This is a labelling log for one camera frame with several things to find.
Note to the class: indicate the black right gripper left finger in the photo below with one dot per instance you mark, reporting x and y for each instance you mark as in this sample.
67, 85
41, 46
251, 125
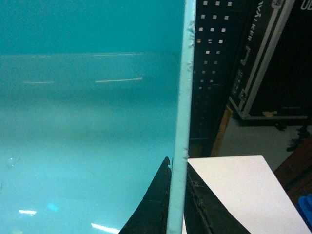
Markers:
150, 217

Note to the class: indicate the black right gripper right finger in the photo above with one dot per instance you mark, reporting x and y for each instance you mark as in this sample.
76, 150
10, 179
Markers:
204, 213

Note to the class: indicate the teal plastic tray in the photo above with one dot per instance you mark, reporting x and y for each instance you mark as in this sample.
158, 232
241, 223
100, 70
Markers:
94, 94

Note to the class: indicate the blue open bin right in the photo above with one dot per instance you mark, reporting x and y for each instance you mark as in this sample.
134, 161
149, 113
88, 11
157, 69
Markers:
304, 207

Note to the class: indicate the black flight case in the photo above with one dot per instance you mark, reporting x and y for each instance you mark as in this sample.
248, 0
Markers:
274, 77

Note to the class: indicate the black perforated panel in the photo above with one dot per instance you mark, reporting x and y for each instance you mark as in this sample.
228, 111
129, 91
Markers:
221, 31

